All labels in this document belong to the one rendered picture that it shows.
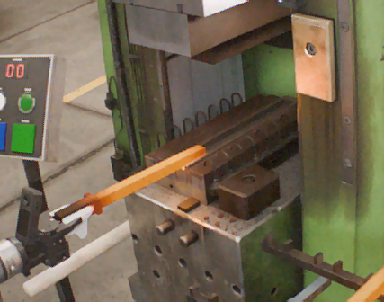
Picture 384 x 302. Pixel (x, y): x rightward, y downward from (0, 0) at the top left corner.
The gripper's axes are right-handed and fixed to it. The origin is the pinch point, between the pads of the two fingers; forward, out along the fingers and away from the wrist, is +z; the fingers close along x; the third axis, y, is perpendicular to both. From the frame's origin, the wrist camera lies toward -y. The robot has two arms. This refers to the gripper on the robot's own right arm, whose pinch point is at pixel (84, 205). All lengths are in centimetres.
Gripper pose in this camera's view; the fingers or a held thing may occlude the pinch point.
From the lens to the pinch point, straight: 153.4
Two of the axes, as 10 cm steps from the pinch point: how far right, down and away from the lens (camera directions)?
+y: 0.7, 8.9, 4.4
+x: 7.5, 2.5, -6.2
